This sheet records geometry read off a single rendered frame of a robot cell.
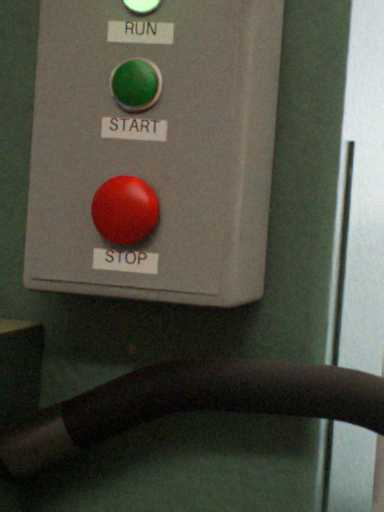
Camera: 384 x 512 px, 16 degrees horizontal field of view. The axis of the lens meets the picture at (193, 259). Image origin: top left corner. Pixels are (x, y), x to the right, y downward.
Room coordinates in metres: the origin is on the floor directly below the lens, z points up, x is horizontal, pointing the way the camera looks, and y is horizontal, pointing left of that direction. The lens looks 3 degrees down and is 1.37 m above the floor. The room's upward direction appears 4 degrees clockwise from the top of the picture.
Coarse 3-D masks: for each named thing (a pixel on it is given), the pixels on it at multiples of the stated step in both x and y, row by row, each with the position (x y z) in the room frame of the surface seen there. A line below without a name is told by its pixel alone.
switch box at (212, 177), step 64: (64, 0) 0.60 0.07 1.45; (192, 0) 0.59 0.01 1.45; (256, 0) 0.59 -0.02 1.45; (64, 64) 0.60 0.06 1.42; (192, 64) 0.59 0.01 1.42; (256, 64) 0.59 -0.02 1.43; (64, 128) 0.60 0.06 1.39; (192, 128) 0.59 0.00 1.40; (256, 128) 0.60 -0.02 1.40; (64, 192) 0.60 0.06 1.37; (192, 192) 0.59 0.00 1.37; (256, 192) 0.61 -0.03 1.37; (64, 256) 0.60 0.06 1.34; (192, 256) 0.59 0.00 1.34; (256, 256) 0.62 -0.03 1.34
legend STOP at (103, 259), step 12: (96, 252) 0.60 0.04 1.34; (108, 252) 0.60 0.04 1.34; (120, 252) 0.60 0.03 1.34; (132, 252) 0.59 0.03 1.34; (96, 264) 0.60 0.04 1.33; (108, 264) 0.60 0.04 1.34; (120, 264) 0.60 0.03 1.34; (132, 264) 0.59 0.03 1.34; (144, 264) 0.59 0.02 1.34; (156, 264) 0.59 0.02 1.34
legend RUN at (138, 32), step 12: (120, 24) 0.60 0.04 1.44; (132, 24) 0.60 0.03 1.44; (144, 24) 0.59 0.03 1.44; (156, 24) 0.59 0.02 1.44; (168, 24) 0.59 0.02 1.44; (108, 36) 0.60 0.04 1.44; (120, 36) 0.60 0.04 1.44; (132, 36) 0.60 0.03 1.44; (144, 36) 0.59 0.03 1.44; (156, 36) 0.59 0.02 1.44; (168, 36) 0.59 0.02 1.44
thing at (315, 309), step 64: (0, 0) 0.68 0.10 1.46; (320, 0) 0.64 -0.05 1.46; (0, 64) 0.68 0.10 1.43; (320, 64) 0.64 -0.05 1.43; (0, 128) 0.68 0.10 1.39; (320, 128) 0.63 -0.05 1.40; (0, 192) 0.68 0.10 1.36; (320, 192) 0.63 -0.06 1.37; (0, 256) 0.68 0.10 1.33; (320, 256) 0.63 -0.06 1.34; (64, 320) 0.67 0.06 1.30; (128, 320) 0.66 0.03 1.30; (192, 320) 0.65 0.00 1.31; (256, 320) 0.64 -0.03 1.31; (320, 320) 0.64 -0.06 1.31; (64, 384) 0.67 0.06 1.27; (128, 448) 0.66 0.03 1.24; (192, 448) 0.65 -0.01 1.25; (256, 448) 0.64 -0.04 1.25; (320, 448) 0.64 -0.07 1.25
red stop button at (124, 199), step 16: (128, 176) 0.59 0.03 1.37; (96, 192) 0.59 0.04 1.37; (112, 192) 0.59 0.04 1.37; (128, 192) 0.58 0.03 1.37; (144, 192) 0.58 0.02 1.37; (96, 208) 0.59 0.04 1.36; (112, 208) 0.59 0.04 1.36; (128, 208) 0.58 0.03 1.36; (144, 208) 0.58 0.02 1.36; (96, 224) 0.59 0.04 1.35; (112, 224) 0.59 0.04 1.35; (128, 224) 0.58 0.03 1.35; (144, 224) 0.58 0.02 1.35; (112, 240) 0.59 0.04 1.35; (128, 240) 0.59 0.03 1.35
